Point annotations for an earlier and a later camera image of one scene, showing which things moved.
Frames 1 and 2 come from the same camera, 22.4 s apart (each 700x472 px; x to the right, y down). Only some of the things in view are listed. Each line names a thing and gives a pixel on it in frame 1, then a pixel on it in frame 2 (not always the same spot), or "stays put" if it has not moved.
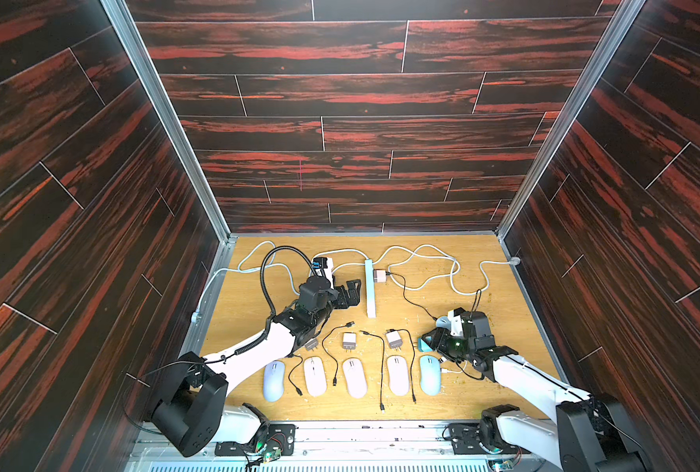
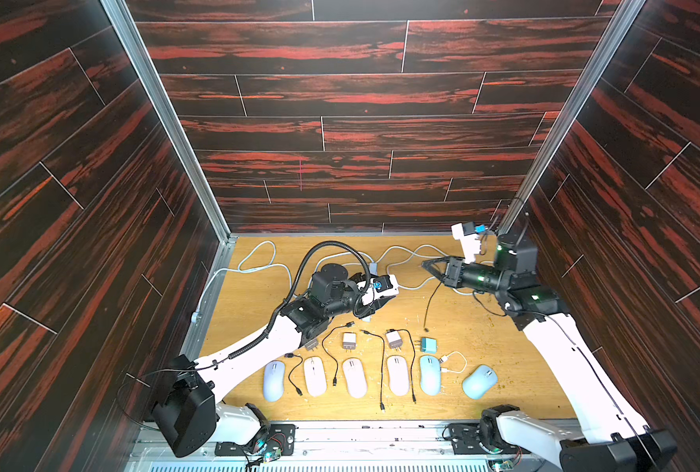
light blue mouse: [443, 322] -> [480, 382]
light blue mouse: [431, 373] stays put
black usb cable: [297, 389] stays put
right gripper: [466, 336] -> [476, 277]
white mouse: [273, 381] stays put
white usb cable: [449, 371] stays put
